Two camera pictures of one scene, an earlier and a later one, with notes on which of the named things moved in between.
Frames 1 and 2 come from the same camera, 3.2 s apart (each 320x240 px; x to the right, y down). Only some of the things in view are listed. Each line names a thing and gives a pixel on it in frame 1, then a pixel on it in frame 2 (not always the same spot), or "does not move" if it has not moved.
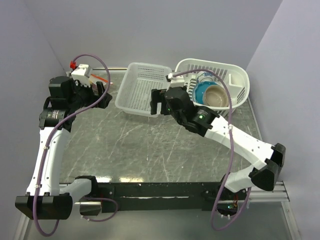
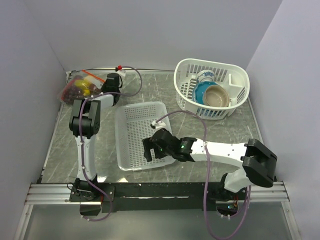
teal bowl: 199,91 does not move
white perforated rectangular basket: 140,78 to 132,125
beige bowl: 216,95 does not move
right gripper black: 156,94 to 148,144
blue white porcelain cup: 206,76 does not move
